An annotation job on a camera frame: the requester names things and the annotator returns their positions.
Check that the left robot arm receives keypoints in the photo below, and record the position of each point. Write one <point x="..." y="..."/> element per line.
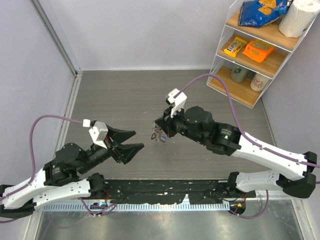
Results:
<point x="60" y="180"/>

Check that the yellow candy bag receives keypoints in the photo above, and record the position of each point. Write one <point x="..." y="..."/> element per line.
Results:
<point x="234" y="48"/>

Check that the blue chips bag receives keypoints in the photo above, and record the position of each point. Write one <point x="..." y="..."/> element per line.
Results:
<point x="258" y="13"/>

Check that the slotted cable duct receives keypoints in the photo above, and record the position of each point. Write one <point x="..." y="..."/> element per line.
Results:
<point x="176" y="207"/>

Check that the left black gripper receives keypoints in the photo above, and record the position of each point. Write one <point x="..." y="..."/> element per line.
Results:
<point x="122" y="152"/>

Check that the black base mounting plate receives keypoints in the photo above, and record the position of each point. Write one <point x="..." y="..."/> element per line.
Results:
<point x="171" y="191"/>

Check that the white wire shelf rack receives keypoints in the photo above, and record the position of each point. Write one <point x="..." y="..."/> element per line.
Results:
<point x="222" y="63"/>

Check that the white printed cup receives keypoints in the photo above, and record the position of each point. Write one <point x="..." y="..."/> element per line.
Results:
<point x="259" y="82"/>

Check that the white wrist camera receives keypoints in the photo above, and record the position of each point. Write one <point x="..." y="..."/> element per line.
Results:
<point x="176" y="100"/>
<point x="98" y="132"/>

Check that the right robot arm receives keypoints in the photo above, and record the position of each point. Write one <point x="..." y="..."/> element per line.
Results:
<point x="287" y="172"/>

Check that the orange candy bag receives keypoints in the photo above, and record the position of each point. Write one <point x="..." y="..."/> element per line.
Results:
<point x="258" y="50"/>

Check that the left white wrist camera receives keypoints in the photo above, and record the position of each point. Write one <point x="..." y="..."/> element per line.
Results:
<point x="98" y="132"/>

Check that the green grey mug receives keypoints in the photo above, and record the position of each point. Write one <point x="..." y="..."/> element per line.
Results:
<point x="238" y="73"/>

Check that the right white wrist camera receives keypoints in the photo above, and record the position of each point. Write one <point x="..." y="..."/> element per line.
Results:
<point x="176" y="100"/>

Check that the white paper towel roll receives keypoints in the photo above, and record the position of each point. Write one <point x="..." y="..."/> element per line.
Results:
<point x="298" y="18"/>

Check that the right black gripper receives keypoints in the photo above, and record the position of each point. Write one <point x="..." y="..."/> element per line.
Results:
<point x="166" y="122"/>

